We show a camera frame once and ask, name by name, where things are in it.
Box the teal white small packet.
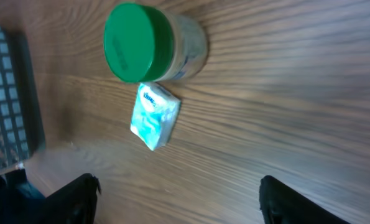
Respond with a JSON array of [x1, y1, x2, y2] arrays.
[[130, 83, 181, 151]]

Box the green lidded jar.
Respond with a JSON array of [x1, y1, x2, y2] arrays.
[[103, 2, 208, 83]]

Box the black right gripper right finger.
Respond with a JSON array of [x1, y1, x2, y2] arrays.
[[259, 175, 348, 224]]

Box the dark grey plastic basket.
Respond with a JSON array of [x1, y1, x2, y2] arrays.
[[0, 26, 45, 173]]

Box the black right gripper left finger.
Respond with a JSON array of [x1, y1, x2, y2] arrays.
[[44, 173, 101, 224]]

